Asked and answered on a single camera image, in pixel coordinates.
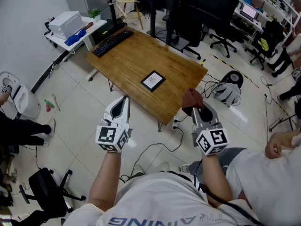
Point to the open laptop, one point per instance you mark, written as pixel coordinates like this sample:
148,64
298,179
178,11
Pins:
248,12

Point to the brown brush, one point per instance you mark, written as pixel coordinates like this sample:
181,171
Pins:
89,26

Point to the black computer tower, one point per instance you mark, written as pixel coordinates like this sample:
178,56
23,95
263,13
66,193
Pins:
107,30

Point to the white grey floor device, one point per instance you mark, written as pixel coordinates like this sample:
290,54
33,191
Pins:
228,92

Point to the black picture frame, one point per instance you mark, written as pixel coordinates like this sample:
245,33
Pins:
152,81

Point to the black office chair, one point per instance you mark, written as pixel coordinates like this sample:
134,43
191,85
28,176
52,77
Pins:
47,192
270,39
192,36
225,40

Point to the brown cloth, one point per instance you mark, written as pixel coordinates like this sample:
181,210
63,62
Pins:
191,100

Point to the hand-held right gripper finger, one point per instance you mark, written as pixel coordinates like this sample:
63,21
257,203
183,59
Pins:
214,116
195,119

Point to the black tripod stand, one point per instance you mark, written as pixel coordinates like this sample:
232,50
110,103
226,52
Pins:
282,123

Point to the person's left shoe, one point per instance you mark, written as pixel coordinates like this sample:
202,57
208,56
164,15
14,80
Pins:
140,169

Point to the yellow black floor tape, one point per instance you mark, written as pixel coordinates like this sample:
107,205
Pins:
231,66

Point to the person's right shoe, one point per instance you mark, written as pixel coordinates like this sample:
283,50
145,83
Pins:
165,166

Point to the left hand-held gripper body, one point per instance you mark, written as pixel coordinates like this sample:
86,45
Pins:
107,136

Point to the wooden stool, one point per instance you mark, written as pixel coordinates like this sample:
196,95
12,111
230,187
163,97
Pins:
131,13

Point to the person's right forearm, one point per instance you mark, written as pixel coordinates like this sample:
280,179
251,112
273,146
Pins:
215,180

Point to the white round bin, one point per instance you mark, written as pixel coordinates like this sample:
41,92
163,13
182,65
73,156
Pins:
26,100

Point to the yellow vest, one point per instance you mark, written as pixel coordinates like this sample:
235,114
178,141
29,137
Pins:
263,44

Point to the white power strip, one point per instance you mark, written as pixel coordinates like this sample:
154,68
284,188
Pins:
175,123

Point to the green red toy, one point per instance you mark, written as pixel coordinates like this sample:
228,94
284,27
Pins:
49,105

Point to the black keyboard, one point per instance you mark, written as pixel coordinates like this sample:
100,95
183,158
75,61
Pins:
113,42

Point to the person's white t-shirt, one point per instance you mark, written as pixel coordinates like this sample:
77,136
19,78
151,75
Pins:
152,201

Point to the blue cloth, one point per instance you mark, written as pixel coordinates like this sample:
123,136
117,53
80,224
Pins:
75,38

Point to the potted green plant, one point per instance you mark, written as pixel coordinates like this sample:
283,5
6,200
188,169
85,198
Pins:
94,13

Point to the white box appliance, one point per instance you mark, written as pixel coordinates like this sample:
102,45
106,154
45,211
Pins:
64,23

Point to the black monitor stand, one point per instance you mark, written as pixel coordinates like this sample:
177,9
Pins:
172,40

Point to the metal wrench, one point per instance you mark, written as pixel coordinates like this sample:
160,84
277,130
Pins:
56,101

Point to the large black monitor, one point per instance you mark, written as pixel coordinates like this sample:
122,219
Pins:
202,1

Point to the white shelving unit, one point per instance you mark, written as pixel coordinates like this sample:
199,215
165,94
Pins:
270,1

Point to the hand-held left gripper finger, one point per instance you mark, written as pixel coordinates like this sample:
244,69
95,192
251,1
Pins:
108,113
125,118

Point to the black coat rack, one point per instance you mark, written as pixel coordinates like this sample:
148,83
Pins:
112,8

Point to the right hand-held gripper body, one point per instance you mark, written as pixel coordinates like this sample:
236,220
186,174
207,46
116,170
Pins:
211,139

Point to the person's shoe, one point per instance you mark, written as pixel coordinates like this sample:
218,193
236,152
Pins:
140,169
165,166

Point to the person's left forearm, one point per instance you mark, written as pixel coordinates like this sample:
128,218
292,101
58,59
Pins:
105,180

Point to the white side table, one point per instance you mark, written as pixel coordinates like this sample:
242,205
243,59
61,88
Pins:
95,26

